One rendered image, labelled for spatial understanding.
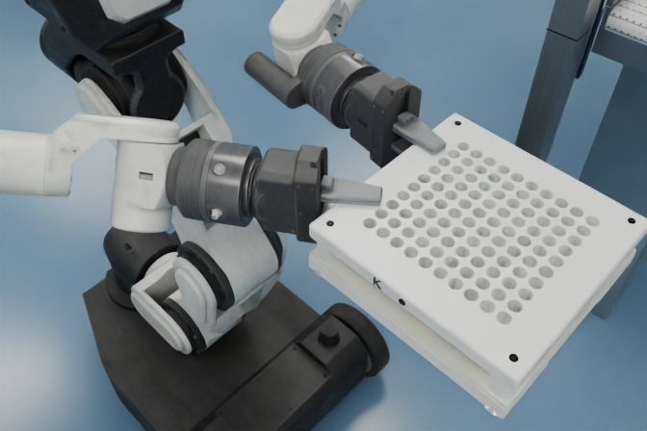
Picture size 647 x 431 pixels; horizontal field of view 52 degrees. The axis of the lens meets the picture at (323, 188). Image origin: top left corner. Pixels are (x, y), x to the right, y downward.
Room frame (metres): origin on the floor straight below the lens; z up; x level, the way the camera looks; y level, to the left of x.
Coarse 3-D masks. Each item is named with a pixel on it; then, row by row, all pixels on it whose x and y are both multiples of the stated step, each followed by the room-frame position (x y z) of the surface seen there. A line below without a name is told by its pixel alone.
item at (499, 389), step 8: (320, 248) 0.42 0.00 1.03; (320, 256) 0.42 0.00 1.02; (328, 256) 0.42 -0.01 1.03; (488, 376) 0.29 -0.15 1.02; (488, 384) 0.28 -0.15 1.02; (496, 384) 0.28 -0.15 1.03; (504, 384) 0.27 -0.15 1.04; (496, 392) 0.28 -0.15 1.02; (504, 392) 0.27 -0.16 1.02; (512, 392) 0.27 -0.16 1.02
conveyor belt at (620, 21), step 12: (624, 0) 1.09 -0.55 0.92; (636, 0) 1.09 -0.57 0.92; (612, 12) 1.06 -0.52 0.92; (624, 12) 1.06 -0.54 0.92; (636, 12) 1.05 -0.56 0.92; (612, 24) 1.05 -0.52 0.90; (624, 24) 1.04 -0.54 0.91; (636, 24) 1.03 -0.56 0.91; (624, 36) 1.04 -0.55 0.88; (636, 36) 1.02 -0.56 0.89
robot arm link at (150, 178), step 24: (120, 144) 0.52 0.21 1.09; (144, 144) 0.51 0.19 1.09; (168, 144) 0.53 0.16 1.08; (192, 144) 0.52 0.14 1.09; (120, 168) 0.50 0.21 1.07; (144, 168) 0.50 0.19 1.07; (168, 168) 0.50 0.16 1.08; (192, 168) 0.49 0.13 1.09; (120, 192) 0.49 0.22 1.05; (144, 192) 0.48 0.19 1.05; (168, 192) 0.48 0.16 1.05; (192, 192) 0.47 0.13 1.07; (120, 216) 0.47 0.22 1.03; (144, 216) 0.47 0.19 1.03; (168, 216) 0.48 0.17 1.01; (192, 216) 0.47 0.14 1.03
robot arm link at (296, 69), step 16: (304, 48) 0.71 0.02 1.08; (320, 48) 0.69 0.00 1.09; (336, 48) 0.69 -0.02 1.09; (256, 64) 0.71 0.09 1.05; (272, 64) 0.71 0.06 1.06; (288, 64) 0.70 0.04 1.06; (304, 64) 0.68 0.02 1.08; (320, 64) 0.67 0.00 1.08; (256, 80) 0.70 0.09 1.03; (272, 80) 0.68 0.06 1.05; (288, 80) 0.67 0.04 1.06; (304, 80) 0.67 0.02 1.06; (288, 96) 0.65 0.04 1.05; (304, 96) 0.66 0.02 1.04
